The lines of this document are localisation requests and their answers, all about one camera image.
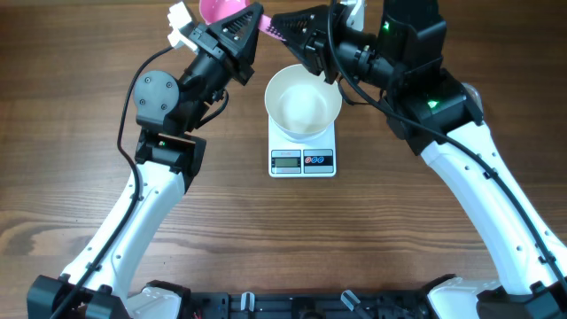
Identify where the pink plastic measuring scoop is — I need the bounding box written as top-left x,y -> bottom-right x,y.
199,0 -> 283,41

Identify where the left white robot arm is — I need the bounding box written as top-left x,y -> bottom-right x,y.
27,3 -> 264,318

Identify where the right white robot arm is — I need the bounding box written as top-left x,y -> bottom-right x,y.
271,0 -> 566,318

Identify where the white bowl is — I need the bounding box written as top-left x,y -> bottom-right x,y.
264,64 -> 343,139

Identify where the white digital kitchen scale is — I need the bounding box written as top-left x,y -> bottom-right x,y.
268,119 -> 337,178

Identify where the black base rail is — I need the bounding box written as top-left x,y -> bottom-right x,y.
183,290 -> 434,319

